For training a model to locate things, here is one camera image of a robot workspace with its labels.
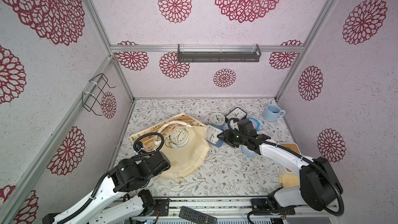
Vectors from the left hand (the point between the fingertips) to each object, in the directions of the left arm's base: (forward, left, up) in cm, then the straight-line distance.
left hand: (154, 166), depth 69 cm
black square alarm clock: (+44, -47, -18) cm, 66 cm away
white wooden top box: (+17, -75, -15) cm, 78 cm away
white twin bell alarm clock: (+22, -8, -13) cm, 27 cm away
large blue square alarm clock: (+23, -28, -8) cm, 37 cm away
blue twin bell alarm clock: (+34, -58, -18) cm, 70 cm away
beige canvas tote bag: (+8, -12, -16) cm, 22 cm away
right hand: (+19, -31, -5) cm, 36 cm away
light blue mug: (+41, -69, -13) cm, 81 cm away
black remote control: (-18, -19, -16) cm, 30 cm away
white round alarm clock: (+37, -32, -15) cm, 51 cm away
